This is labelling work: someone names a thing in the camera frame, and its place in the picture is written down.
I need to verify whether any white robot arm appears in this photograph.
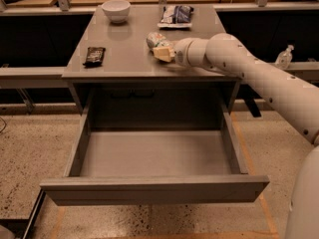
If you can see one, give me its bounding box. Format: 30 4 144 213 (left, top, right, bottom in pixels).
150 33 319 239

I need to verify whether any grey cabinet desk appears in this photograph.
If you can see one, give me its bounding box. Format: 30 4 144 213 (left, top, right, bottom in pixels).
62 5 239 130

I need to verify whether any white ceramic bowl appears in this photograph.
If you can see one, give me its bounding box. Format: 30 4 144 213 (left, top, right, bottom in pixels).
102 0 131 23

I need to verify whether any dark brown snack packet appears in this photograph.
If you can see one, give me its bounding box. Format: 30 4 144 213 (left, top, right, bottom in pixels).
83 47 106 67

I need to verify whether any clear sanitizer bottle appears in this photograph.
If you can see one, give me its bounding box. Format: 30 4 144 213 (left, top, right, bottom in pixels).
275 45 294 70

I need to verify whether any blue white snack bag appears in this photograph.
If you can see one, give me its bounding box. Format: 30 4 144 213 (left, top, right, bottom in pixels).
158 5 193 28

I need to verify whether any open grey top drawer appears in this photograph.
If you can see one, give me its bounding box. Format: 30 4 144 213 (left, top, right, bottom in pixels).
41 112 269 206

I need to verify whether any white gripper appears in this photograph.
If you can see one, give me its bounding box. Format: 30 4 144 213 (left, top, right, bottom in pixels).
153 38 212 68

